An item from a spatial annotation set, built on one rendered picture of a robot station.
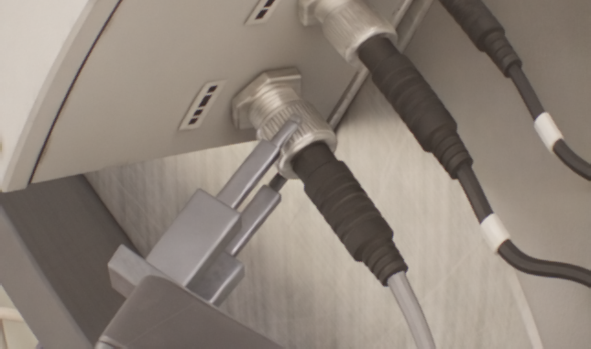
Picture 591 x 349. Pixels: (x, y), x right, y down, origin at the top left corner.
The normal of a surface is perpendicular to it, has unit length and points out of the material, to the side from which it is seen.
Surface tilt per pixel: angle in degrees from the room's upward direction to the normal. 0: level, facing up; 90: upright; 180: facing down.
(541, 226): 90
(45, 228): 37
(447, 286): 90
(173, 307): 50
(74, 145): 132
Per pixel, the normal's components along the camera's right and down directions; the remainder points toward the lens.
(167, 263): 0.00, -0.53
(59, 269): 0.38, -0.73
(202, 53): 0.52, 0.72
